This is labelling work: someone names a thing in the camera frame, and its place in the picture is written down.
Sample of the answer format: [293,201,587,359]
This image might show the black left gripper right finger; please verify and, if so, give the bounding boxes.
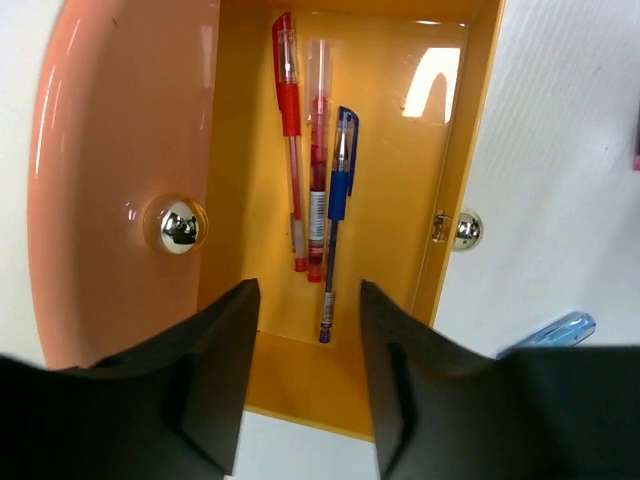
[360,281,639,479]

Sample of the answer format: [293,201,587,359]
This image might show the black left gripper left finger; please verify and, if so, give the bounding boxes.
[1,279,260,479]

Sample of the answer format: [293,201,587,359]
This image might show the orange top drawer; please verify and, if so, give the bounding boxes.
[28,1,221,369]

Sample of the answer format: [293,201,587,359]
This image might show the blue gel pen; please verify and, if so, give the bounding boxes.
[319,106,359,344]

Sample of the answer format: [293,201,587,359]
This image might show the yellow drawer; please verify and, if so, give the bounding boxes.
[198,1,504,440]

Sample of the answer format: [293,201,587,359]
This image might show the red pen dark cap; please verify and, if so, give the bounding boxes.
[305,39,332,283]

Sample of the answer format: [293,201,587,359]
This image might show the red pen clear clip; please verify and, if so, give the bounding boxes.
[272,12,307,272]

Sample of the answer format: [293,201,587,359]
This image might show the pink red gel pen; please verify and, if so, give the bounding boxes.
[632,113,640,172]

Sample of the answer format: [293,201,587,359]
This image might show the cream drawer cabinet shell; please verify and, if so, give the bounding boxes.
[1,1,63,366]

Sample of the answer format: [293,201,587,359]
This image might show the blue correction tape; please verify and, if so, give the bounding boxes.
[513,311,597,348]

